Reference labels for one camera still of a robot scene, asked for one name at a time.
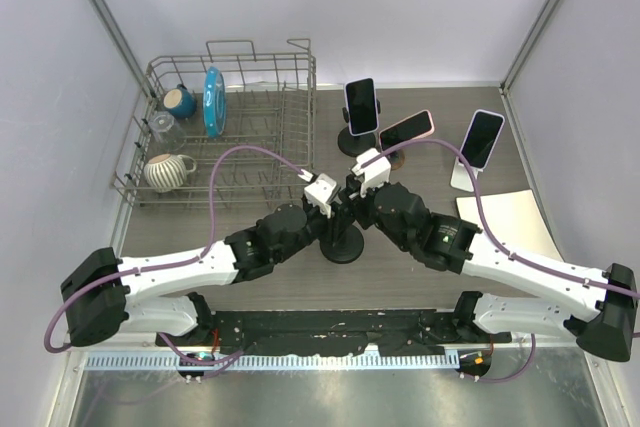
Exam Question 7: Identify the black front phone stand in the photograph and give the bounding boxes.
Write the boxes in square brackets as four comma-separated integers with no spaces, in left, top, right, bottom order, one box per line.
[320,211,365,264]

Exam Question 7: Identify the black phone stand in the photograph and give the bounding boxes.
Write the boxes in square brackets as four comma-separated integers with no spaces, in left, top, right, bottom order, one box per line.
[337,99,381,158]
[320,211,365,264]

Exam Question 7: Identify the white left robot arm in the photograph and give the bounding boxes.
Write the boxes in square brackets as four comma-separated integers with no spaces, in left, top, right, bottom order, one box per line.
[56,202,362,347]

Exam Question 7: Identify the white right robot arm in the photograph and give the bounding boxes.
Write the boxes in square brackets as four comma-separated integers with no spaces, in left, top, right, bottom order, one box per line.
[341,174,639,362]

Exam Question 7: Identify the black rear phone stand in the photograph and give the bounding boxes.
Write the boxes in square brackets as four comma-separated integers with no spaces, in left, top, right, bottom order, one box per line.
[337,99,381,158]

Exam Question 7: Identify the wooden round phone stand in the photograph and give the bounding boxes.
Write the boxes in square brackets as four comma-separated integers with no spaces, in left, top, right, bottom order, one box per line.
[388,150,405,170]

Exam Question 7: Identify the white angled phone stand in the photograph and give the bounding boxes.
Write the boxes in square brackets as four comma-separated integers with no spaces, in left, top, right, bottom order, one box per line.
[450,158,482,192]

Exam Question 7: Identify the pink case phone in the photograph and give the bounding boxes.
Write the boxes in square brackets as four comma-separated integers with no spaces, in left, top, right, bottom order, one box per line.
[379,110,435,151]

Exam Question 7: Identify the lilac case phone rear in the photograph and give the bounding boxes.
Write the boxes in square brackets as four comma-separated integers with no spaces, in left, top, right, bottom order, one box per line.
[345,78,379,137]

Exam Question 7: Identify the lilac case phone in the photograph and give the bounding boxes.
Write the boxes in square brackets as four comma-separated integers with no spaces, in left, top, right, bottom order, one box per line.
[345,78,379,137]
[461,109,505,170]

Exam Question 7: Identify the lilac case phone right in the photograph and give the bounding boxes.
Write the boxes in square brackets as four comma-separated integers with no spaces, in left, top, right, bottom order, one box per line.
[461,109,505,170]

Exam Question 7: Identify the white flat board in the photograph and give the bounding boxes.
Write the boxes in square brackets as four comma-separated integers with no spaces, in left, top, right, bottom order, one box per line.
[481,190,563,262]

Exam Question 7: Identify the striped white mug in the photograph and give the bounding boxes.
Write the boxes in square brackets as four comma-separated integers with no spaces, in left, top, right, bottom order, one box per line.
[143,153,198,193]

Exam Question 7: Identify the blue plate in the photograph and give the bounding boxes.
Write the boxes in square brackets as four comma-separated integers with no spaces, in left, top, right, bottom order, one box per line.
[202,66,227,138]

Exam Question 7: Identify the clear drinking glass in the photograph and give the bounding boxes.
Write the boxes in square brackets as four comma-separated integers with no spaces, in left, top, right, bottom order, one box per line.
[148,112,186,150]

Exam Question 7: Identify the blue ceramic mug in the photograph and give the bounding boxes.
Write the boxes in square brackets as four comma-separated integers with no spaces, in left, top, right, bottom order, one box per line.
[163,84,197,120]

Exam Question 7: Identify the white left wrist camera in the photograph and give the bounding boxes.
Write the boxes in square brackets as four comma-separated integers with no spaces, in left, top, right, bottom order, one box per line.
[299,169,340,219]

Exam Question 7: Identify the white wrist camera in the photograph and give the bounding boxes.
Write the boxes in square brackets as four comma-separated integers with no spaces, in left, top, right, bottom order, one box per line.
[351,148,391,198]
[299,169,340,219]

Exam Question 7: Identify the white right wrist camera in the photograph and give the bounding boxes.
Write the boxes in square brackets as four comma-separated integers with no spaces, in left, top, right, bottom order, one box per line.
[351,148,391,198]

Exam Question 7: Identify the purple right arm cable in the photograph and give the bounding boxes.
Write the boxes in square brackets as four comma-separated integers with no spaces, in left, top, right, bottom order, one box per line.
[367,138,640,338]

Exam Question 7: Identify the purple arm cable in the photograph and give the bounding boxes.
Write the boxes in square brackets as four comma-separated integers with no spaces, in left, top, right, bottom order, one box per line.
[43,145,314,356]
[367,138,640,338]

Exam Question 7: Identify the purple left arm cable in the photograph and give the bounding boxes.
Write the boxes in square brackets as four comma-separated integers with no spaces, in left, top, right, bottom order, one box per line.
[43,145,314,356]

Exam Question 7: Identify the grey wire dish rack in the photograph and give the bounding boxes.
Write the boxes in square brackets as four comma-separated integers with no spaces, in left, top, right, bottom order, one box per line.
[111,38,316,207]

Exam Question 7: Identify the white slotted cable duct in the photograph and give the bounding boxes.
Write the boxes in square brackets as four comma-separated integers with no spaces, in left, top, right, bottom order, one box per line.
[84,349,460,372]

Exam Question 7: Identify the left aluminium frame post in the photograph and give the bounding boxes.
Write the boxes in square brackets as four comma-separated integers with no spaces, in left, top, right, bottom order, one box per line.
[88,0,156,98]

